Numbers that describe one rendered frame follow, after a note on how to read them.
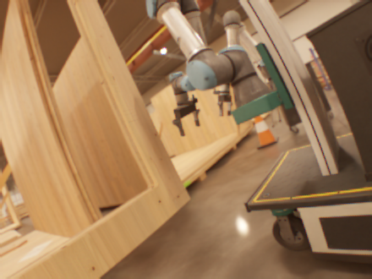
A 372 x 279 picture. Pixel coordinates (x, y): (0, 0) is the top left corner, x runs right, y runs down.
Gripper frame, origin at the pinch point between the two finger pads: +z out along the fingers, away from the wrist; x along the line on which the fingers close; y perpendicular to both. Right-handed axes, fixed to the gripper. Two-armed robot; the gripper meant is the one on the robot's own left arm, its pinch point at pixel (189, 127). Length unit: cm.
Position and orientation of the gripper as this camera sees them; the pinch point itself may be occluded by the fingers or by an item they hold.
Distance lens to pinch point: 107.3
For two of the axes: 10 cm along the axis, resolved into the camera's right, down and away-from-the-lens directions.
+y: -6.6, -1.1, 7.4
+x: -7.0, 4.3, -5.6
